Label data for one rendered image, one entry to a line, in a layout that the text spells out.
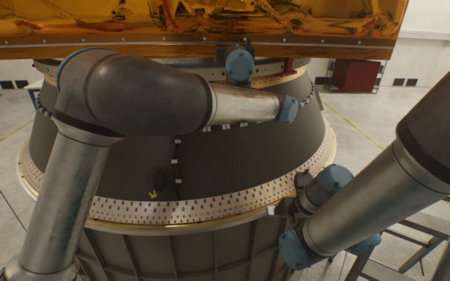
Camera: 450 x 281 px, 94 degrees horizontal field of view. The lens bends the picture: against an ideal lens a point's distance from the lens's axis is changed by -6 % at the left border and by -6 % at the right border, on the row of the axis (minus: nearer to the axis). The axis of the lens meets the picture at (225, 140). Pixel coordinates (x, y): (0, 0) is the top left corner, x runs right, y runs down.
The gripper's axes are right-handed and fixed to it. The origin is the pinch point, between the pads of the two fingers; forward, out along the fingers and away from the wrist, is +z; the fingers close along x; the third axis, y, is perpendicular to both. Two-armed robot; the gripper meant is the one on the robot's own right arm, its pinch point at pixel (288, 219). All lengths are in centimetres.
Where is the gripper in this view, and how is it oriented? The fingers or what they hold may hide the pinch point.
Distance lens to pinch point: 82.2
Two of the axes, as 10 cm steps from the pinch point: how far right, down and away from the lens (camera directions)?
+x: 9.9, 0.7, 1.6
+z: -1.7, 6.0, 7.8
